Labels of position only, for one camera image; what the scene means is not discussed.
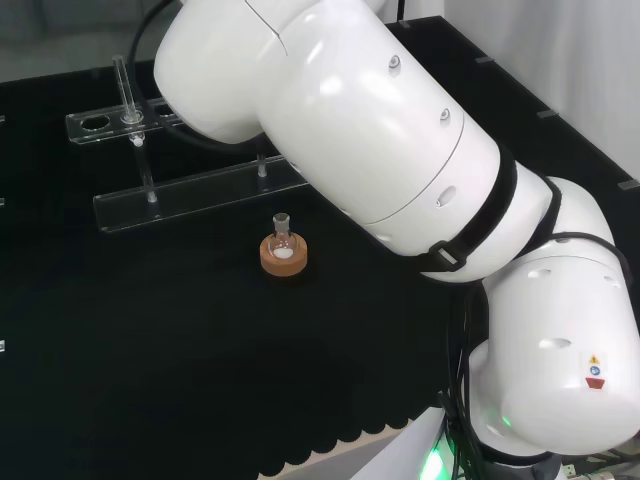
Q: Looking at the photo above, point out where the clear funnel stand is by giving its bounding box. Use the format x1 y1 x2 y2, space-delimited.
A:
64 54 312 235

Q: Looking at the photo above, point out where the black cloth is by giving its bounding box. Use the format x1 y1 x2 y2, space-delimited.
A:
0 15 640 480

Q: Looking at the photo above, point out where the cork ring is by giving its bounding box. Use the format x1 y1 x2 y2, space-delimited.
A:
259 234 308 278

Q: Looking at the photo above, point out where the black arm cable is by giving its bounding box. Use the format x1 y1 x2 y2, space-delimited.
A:
127 0 236 149

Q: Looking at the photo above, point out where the round-bottom glass flask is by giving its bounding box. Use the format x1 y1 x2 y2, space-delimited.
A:
267 212 298 261

